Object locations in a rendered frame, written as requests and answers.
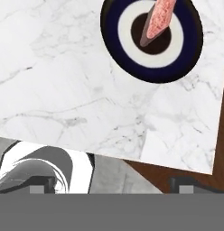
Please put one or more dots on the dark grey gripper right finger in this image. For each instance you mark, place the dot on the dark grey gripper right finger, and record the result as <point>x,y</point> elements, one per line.
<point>183,182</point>

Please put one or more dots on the raw pink steak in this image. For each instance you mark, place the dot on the raw pink steak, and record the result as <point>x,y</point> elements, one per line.
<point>160,18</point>

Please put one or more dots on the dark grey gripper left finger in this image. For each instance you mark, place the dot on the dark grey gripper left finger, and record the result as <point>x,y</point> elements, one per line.
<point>41,182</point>

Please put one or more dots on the white and grey rounded object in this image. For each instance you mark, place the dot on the white and grey rounded object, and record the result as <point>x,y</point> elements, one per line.
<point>83,168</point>

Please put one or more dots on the navy and white round plate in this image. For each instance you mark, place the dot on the navy and white round plate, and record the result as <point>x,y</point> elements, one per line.
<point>116,60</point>

